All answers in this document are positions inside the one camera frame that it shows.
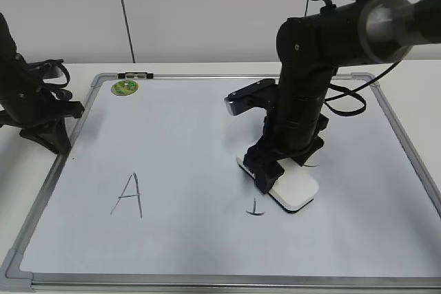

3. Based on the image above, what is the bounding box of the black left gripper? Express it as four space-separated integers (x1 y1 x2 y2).
1 61 85 155

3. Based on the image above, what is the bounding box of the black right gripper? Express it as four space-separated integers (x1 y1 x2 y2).
243 114 329 194

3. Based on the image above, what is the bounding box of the white rectangular board eraser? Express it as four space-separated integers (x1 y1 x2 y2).
236 149 320 214

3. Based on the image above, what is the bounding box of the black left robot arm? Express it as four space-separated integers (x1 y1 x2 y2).
1 16 85 155

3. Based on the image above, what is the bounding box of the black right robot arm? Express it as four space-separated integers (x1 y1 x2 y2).
230 0 440 193

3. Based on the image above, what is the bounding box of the round green magnet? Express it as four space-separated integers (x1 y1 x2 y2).
111 80 139 96

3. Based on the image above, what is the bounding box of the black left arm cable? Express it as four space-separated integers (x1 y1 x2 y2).
27 59 74 102

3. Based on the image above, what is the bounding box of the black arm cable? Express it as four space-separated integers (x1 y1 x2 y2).
27 59 74 102
302 0 404 116

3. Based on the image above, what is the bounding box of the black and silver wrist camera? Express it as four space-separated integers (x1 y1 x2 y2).
224 78 277 116

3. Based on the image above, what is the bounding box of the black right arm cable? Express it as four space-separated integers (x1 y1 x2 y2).
302 0 404 116

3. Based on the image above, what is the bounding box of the white board with grey frame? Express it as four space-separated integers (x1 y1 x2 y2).
1 74 440 293

